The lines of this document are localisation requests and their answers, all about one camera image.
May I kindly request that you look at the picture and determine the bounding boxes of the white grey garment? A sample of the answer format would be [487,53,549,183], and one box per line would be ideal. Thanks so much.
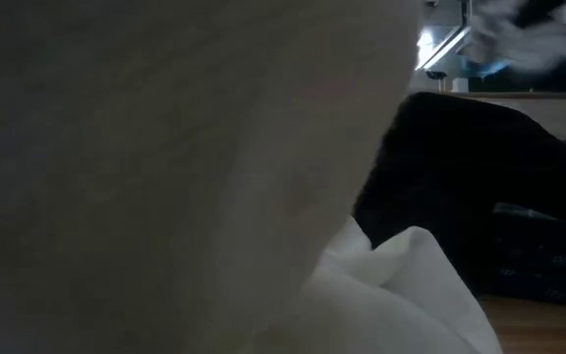
[462,0,566,78]

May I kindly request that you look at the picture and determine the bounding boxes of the black garment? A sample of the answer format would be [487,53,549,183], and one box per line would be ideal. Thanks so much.
[351,90,566,296]

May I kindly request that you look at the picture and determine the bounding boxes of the navy dotted shirt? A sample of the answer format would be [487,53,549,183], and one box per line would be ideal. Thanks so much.
[477,201,566,311]

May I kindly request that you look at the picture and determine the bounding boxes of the cream garment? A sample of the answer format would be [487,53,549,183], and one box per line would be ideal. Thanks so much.
[0,0,425,354]

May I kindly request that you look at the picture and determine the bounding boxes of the beige fabric storage bin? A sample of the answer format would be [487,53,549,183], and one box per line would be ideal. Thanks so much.
[429,89,566,142]

